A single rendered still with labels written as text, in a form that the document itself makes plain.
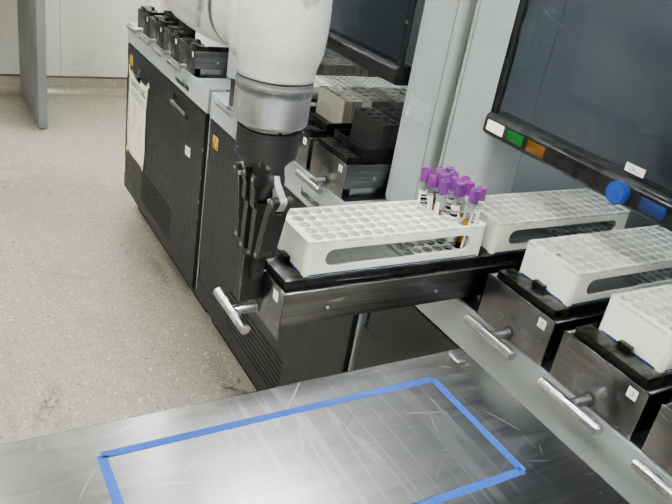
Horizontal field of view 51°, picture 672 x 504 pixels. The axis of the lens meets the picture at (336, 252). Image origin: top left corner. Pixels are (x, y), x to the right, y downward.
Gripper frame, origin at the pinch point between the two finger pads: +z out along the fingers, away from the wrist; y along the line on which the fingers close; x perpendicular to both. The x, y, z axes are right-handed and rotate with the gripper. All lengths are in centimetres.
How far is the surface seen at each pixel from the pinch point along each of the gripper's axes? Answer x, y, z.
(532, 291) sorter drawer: -34.9, -15.9, -1.9
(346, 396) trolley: 1.9, -28.2, -2.1
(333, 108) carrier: -41, 54, -6
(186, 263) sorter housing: -34, 114, 64
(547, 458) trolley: -12.1, -42.1, -2.1
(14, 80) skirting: -15, 350, 73
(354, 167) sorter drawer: -35.5, 33.5, -0.4
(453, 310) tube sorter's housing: -33.7, -3.6, 8.5
